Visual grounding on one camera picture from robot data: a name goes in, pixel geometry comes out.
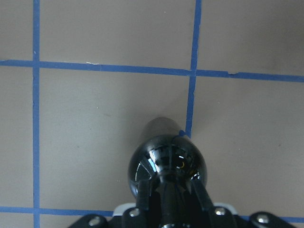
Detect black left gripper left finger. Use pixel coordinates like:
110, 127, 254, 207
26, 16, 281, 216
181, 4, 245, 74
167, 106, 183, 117
136, 180, 151, 211

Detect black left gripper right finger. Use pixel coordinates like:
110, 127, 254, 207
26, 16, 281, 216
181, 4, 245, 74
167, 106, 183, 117
191, 179, 213, 211

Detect dark glass wine bottle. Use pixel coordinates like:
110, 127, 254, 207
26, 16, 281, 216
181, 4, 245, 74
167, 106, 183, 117
128, 117, 207, 228

